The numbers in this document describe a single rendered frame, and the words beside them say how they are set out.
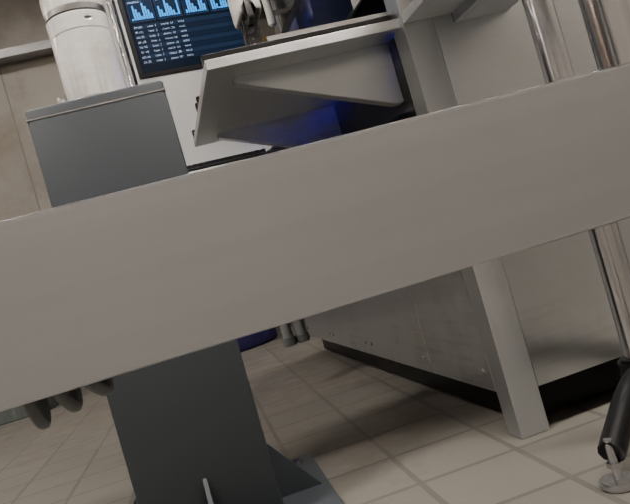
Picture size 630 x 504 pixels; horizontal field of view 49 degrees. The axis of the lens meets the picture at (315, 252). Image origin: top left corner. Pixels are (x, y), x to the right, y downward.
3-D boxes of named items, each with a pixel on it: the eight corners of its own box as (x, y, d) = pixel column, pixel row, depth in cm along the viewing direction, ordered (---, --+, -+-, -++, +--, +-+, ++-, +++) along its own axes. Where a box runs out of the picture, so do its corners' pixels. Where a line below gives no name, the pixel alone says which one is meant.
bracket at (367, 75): (399, 105, 150) (383, 47, 150) (404, 101, 147) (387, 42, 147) (249, 142, 143) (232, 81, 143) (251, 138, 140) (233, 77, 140)
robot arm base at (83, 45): (44, 110, 126) (16, 13, 126) (63, 133, 145) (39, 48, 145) (146, 86, 130) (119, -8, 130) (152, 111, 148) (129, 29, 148)
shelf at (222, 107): (349, 109, 209) (347, 103, 209) (436, 19, 140) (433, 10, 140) (195, 147, 199) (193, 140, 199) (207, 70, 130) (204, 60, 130)
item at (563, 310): (493, 295, 360) (447, 133, 360) (903, 297, 158) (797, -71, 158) (313, 353, 339) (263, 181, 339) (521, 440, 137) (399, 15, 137)
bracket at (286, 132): (343, 151, 199) (331, 108, 199) (346, 149, 196) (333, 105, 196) (230, 180, 192) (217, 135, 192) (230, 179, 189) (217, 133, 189)
